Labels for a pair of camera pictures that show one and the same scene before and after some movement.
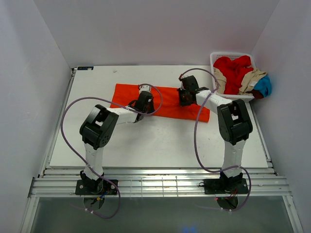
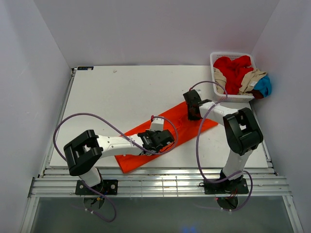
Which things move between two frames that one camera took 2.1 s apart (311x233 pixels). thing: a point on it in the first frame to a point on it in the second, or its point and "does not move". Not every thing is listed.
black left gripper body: (150, 108) to (150, 133)
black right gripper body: (183, 98) to (190, 117)
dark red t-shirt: (257, 94) does not move
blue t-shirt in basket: (264, 85) does not move
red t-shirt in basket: (233, 70) does not move
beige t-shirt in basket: (248, 83) does not move
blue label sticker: (85, 68) does not move
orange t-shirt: (166, 100) to (177, 122)
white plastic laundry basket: (232, 55) does not move
